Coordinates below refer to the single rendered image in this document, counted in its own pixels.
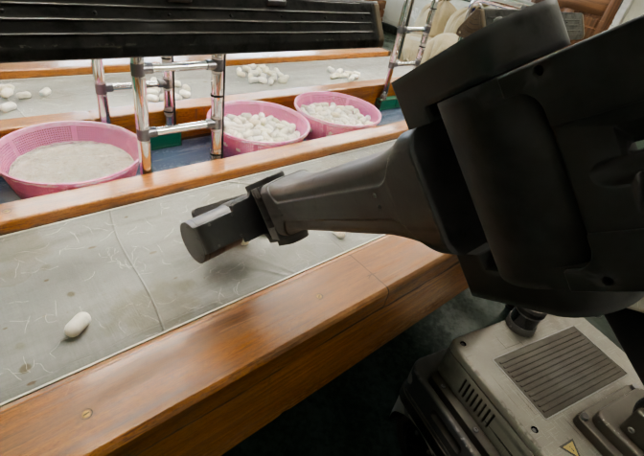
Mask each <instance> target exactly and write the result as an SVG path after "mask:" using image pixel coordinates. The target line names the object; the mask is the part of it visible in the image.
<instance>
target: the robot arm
mask: <svg viewBox="0 0 644 456"><path fill-rule="evenodd" d="M570 44H571V42H570V39H569V36H568V33H567V30H566V27H565V24H564V19H563V16H562V13H561V10H560V7H559V4H558V1H557V0H544V1H541V2H539V3H536V4H534V5H531V6H529V7H527V8H524V9H522V10H520V11H516V12H514V13H512V14H509V15H507V16H505V17H503V18H502V17H501V16H499V17H497V18H496V19H494V23H492V24H490V25H488V26H486V27H484V28H482V29H480V30H478V31H476V32H474V33H472V34H470V35H468V36H466V37H464V38H463V39H461V40H459V41H458V42H456V43H454V44H453V45H451V46H450V47H448V48H446V50H444V51H442V52H441V53H439V54H438V55H436V56H434V57H432V58H431V59H429V60H427V61H426V62H424V63H422V64H421V65H419V66H418V67H416V68H414V69H413V70H411V71H410V72H408V73H406V74H405V75H403V76H401V77H400V78H398V79H397V80H394V81H393V82H391V84H392V86H393V89H394V92H395V94H396V97H397V100H398V102H399V105H400V107H401V110H402V114H403V116H404V119H405V121H406V124H407V126H408V129H409V130H407V131H406V132H404V133H403V134H402V135H400V137H399V138H398V139H397V141H396V142H395V144H394V145H393V146H392V147H391V148H388V149H385V150H382V151H379V152H376V153H373V154H370V155H367V156H364V157H361V158H358V159H356V160H353V161H350V162H347V163H344V164H341V165H338V166H335V167H332V168H329V169H326V170H323V171H319V172H310V171H306V170H299V171H295V172H292V173H290V174H287V175H285V174H284V171H280V172H277V173H275V174H273V175H270V176H267V177H265V178H264V179H262V180H259V181H257V182H255V183H251V184H250V185H248V186H246V187H245V189H246V191H247V194H241V195H237V196H234V197H230V198H227V199H223V200H221V201H218V202H215V203H211V204H208V205H205V206H202V207H198V208H195V209H193V210H192V217H193V218H191V219H189V220H186V221H184V222H182V223H181V224H180V233H181V237H182V239H183V242H184V244H185V246H186V248H187V250H188V252H189V253H190V255H191V256H192V257H193V258H194V260H195V261H197V262H198V263H204V262H207V261H209V260H211V259H212V258H214V257H216V256H218V255H220V254H222V253H224V252H226V251H228V250H230V249H232V248H234V247H236V246H238V245H239V244H241V243H242V241H243V240H244V241H245V242H248V241H251V240H253V239H255V238H257V237H258V236H260V235H265V236H266V237H267V238H268V240H269V242H270V243H272V242H278V244H279V246H281V245H287V244H292V243H295V242H297V241H299V240H301V239H304V238H306V237H307V236H308V235H309V232H308V230H314V231H331V232H348V233H365V234H382V235H393V236H399V237H404V238H408V239H414V240H416V241H419V242H421V243H423V244H424V245H426V246H427V247H429V248H431V249H433V250H435V251H437V252H440V253H444V254H451V255H457V258H458V260H459V262H460V265H461V267H462V270H463V273H464V275H465V278H466V280H467V283H468V286H469V288H470V291H471V295H472V296H475V297H479V298H483V299H487V300H491V301H496V302H499V303H503V304H507V305H511V306H515V307H519V308H527V309H531V310H534V311H538V312H542V313H547V314H551V315H555V316H560V317H569V318H583V317H593V316H594V317H596V318H600V317H602V316H603V315H605V314H609V313H613V312H616V311H618V310H621V309H624V308H627V307H629V306H631V305H633V304H635V303H636V302H638V301H639V300H640V299H642V298H643V297H644V148H642V149H637V146H636V142H637V141H642V140H644V14H642V15H639V16H637V17H636V18H634V19H631V20H629V21H627V22H624V23H622V24H620V25H617V26H615V27H613V28H610V29H608V30H606V31H603V32H601V33H599V34H596V35H594V36H592V37H589V38H587V39H585V40H582V41H580V42H578V43H575V44H573V45H571V46H568V45H570ZM566 46H568V47H566ZM564 47H566V48H564ZM563 48H564V49H563ZM560 49H561V50H560ZM558 50H560V51H558ZM556 51H558V52H556ZM554 52H556V53H554ZM551 53H553V54H551ZM549 54H551V55H549ZM548 55H549V56H548ZM541 57H542V58H541ZM536 59H537V60H536ZM534 60H536V61H534ZM532 61H533V62H532ZM530 62H531V63H530ZM527 63H529V64H527ZM525 64H526V65H525ZM523 65H524V66H523ZM520 66H522V67H520ZM518 67H519V68H518ZM515 69H516V70H515ZM512 70H514V71H512ZM510 71H511V72H510ZM508 72H509V73H508ZM506 73H507V74H506ZM503 74H504V75H503ZM501 75H502V76H501Z"/></svg>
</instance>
